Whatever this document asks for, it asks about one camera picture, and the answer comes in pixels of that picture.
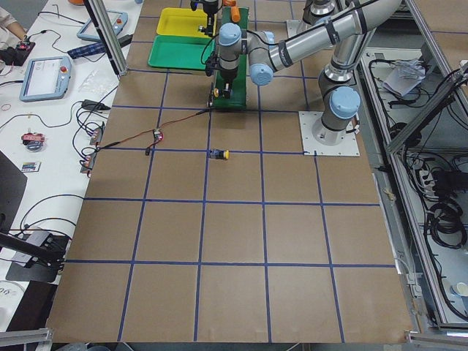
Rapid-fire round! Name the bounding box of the small controller circuit board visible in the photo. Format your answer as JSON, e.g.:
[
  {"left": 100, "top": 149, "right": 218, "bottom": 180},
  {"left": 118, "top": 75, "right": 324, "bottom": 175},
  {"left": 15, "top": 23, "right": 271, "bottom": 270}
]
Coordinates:
[{"left": 153, "top": 129, "right": 164, "bottom": 143}]

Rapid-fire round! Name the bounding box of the green plastic tray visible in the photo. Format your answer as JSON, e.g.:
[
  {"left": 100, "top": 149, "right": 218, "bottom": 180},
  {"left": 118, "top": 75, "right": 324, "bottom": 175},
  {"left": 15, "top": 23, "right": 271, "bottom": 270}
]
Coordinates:
[{"left": 148, "top": 35, "right": 215, "bottom": 71}]

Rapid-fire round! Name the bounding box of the green conveyor belt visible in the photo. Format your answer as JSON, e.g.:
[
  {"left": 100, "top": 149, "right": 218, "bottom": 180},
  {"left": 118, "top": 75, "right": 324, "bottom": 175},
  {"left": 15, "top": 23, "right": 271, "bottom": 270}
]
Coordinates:
[{"left": 200, "top": 1, "right": 249, "bottom": 110}]

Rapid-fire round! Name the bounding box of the blue plaid pouch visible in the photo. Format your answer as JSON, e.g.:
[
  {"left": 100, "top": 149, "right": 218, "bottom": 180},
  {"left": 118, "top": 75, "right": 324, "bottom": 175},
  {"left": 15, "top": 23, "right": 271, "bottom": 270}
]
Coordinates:
[{"left": 67, "top": 42, "right": 106, "bottom": 59}]

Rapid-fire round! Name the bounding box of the teach pendant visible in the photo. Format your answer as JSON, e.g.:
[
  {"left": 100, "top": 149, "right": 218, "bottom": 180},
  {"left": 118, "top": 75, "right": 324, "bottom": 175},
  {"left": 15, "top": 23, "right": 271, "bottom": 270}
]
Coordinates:
[
  {"left": 76, "top": 10, "right": 129, "bottom": 42},
  {"left": 19, "top": 56, "right": 72, "bottom": 102}
]

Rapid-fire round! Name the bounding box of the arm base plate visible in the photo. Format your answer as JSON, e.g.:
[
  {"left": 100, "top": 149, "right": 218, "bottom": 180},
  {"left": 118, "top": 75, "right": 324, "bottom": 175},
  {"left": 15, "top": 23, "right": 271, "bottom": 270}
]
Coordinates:
[{"left": 298, "top": 111, "right": 360, "bottom": 157}]

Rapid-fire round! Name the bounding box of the yellow plastic tray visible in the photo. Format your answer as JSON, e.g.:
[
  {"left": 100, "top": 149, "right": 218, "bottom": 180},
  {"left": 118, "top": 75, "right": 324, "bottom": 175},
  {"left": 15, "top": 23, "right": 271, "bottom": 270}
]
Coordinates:
[{"left": 156, "top": 7, "right": 207, "bottom": 38}]

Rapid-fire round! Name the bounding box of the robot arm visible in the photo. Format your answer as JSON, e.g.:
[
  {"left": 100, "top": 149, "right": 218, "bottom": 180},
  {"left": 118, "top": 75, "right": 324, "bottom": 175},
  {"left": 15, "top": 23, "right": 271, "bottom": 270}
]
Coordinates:
[
  {"left": 204, "top": 1, "right": 400, "bottom": 109},
  {"left": 190, "top": 0, "right": 222, "bottom": 37}
]

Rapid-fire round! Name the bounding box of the plain orange cylinder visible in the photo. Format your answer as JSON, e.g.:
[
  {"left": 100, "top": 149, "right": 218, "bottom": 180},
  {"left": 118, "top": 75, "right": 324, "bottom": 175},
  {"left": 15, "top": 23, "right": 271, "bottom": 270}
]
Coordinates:
[{"left": 230, "top": 7, "right": 241, "bottom": 23}]

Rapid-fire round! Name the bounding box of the aluminium frame post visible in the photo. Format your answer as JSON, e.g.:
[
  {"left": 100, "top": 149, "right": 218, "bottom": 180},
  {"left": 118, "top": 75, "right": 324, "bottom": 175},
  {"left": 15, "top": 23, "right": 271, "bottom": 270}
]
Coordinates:
[{"left": 83, "top": 0, "right": 128, "bottom": 77}]

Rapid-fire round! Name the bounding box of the teach pendant near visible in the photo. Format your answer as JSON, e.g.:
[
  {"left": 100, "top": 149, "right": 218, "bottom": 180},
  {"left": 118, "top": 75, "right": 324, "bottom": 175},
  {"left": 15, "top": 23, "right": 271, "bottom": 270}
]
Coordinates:
[{"left": 19, "top": 56, "right": 72, "bottom": 102}]

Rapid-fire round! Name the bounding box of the red black power cable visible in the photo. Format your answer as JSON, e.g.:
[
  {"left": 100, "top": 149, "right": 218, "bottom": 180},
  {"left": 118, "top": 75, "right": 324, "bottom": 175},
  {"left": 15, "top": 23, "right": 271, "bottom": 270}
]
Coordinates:
[{"left": 97, "top": 107, "right": 213, "bottom": 156}]

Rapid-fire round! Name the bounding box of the black power adapter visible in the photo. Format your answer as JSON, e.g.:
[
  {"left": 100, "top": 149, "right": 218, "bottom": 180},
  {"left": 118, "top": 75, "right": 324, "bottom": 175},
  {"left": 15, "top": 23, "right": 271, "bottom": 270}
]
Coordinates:
[{"left": 81, "top": 99, "right": 111, "bottom": 111}]

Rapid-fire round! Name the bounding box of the teach pendant far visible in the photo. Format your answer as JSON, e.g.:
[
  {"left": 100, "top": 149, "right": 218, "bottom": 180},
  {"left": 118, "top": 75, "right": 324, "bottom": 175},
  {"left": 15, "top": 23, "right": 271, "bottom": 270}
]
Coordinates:
[{"left": 76, "top": 10, "right": 129, "bottom": 42}]

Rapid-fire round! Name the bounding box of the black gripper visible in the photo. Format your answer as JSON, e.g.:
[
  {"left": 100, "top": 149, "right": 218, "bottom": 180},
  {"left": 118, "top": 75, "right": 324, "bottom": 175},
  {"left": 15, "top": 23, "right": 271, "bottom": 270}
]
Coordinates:
[
  {"left": 199, "top": 12, "right": 217, "bottom": 37},
  {"left": 205, "top": 51, "right": 239, "bottom": 99}
]

